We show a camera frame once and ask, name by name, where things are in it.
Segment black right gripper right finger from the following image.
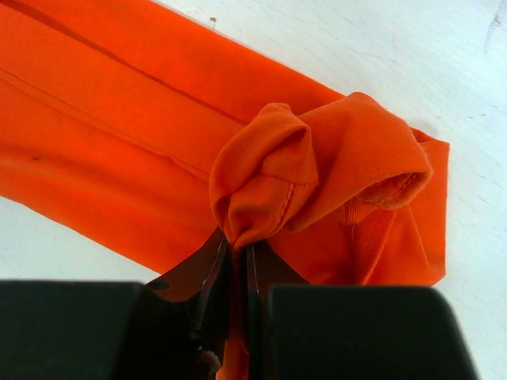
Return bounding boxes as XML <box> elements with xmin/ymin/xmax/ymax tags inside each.
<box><xmin>245</xmin><ymin>241</ymin><xmax>478</xmax><ymax>379</ymax></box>

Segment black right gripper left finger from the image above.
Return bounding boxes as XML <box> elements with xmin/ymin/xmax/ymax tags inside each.
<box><xmin>1</xmin><ymin>230</ymin><xmax>228</xmax><ymax>379</ymax></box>

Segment orange t shirt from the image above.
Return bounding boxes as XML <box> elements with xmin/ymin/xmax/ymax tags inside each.
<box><xmin>1</xmin><ymin>1</ymin><xmax>449</xmax><ymax>379</ymax></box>

